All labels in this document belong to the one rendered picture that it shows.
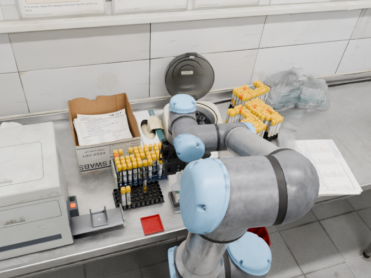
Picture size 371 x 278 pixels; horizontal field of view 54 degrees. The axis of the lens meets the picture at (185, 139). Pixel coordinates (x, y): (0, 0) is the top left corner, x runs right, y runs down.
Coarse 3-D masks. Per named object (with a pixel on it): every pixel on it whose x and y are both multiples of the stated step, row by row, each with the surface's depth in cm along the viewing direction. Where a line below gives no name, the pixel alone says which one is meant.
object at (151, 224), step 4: (148, 216) 126; (152, 216) 127; (156, 216) 127; (144, 220) 126; (148, 220) 126; (152, 220) 126; (156, 220) 126; (160, 220) 125; (144, 224) 124; (148, 224) 124; (152, 224) 125; (156, 224) 125; (160, 224) 125; (144, 228) 123; (148, 228) 123; (152, 228) 123; (156, 228) 124; (160, 228) 124; (144, 232) 121; (148, 232) 122; (152, 232) 122; (156, 232) 122
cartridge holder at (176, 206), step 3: (168, 192) 134; (171, 192) 131; (171, 195) 131; (171, 198) 132; (171, 201) 131; (174, 201) 128; (174, 204) 128; (177, 204) 128; (174, 207) 129; (177, 207) 129; (174, 210) 128; (177, 210) 128; (180, 210) 128
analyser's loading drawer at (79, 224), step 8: (104, 208) 120; (112, 208) 123; (120, 208) 122; (80, 216) 120; (88, 216) 120; (96, 216) 121; (104, 216) 121; (112, 216) 121; (120, 216) 122; (72, 224) 118; (80, 224) 118; (88, 224) 118; (96, 224) 118; (104, 224) 118; (112, 224) 119; (72, 232) 116; (80, 232) 116
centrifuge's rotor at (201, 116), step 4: (196, 112) 155; (200, 112) 155; (196, 116) 150; (200, 116) 153; (204, 116) 153; (200, 120) 153; (204, 120) 152; (208, 120) 152; (200, 124) 150; (204, 124) 150
